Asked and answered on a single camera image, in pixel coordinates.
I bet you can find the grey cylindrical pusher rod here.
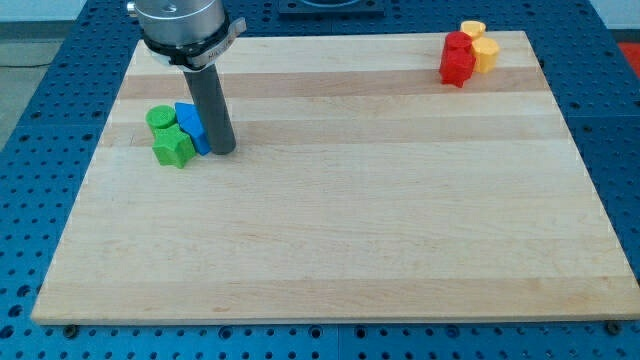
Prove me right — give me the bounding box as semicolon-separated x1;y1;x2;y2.
184;65;236;155

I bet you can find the green star block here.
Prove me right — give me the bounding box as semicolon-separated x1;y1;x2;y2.
152;124;196;169

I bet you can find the wooden board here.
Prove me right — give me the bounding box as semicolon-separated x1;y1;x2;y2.
31;31;639;325

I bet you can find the red star block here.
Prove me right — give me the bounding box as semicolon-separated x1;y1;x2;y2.
439;49;476;88

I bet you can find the blue pentagon block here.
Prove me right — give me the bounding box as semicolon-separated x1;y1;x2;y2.
174;102;211;155

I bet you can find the green cylinder block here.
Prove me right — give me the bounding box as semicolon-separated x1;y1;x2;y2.
145;105;177;136

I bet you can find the red cylinder block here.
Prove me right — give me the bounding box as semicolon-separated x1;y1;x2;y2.
444;31;473;53

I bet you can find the yellow heart block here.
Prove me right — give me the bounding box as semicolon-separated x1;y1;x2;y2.
460;20;486;40

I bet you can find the yellow hexagon block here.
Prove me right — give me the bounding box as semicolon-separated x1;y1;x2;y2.
471;37;500;73

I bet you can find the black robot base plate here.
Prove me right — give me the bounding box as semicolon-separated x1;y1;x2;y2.
277;0;387;16

